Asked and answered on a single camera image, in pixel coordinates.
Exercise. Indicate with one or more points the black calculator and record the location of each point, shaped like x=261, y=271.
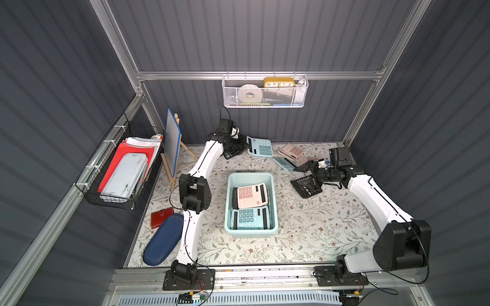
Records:
x=306, y=187
x=235, y=199

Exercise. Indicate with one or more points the navy blue case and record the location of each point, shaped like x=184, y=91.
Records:
x=164, y=240

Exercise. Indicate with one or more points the red stapler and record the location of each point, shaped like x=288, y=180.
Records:
x=158, y=217

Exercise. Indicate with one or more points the black wire side basket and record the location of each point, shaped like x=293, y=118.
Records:
x=141, y=195

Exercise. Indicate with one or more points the white pencil case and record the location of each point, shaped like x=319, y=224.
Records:
x=125, y=179

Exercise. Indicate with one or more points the floral table mat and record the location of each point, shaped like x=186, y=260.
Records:
x=310, y=230

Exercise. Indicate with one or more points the white papers in basket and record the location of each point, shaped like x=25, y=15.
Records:
x=154, y=142

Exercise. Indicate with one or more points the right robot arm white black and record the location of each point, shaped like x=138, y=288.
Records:
x=403, y=242

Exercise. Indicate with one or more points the white tape roll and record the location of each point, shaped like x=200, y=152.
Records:
x=249, y=94

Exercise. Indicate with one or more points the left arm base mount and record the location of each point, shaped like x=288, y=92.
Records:
x=193, y=281

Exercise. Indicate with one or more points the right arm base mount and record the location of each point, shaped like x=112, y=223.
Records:
x=332, y=276

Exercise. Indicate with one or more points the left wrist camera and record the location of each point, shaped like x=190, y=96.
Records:
x=228, y=127

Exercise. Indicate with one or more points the white wire wall basket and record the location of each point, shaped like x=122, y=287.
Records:
x=282, y=97

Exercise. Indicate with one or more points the pink calculator back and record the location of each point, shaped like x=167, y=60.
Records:
x=291, y=151

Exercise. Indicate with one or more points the blue framed whiteboard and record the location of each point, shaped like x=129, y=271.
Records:
x=172, y=142

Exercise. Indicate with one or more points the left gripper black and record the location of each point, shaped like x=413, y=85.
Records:
x=233, y=148

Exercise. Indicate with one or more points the mint green storage box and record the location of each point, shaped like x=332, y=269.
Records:
x=240, y=179

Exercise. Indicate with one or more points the small circuit board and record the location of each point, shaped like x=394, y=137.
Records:
x=191, y=298

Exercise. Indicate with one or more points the yellow clock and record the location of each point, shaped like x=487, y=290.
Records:
x=277, y=82

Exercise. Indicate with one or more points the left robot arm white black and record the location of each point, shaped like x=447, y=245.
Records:
x=195, y=198

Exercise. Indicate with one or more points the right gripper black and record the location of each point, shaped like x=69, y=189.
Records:
x=314, y=173

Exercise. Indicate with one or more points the red folder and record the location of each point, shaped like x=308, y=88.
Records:
x=122, y=150

